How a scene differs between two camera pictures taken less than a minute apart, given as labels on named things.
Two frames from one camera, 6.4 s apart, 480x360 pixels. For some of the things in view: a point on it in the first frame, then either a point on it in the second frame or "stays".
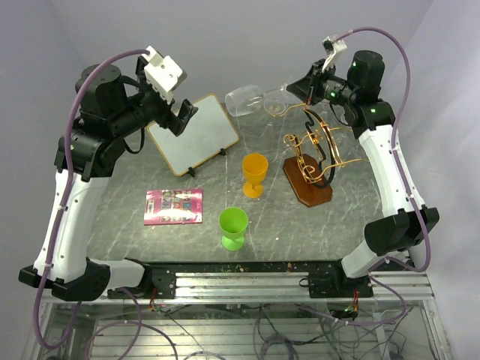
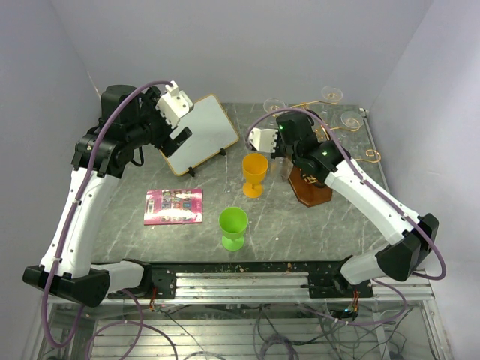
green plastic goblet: x=232 y=222 stays
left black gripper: x=168 y=119 -> x=165 y=141
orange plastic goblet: x=255 y=167 stays
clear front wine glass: x=247 y=99 -> x=280 y=169
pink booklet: x=173 y=206 stays
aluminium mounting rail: x=265 y=280 stays
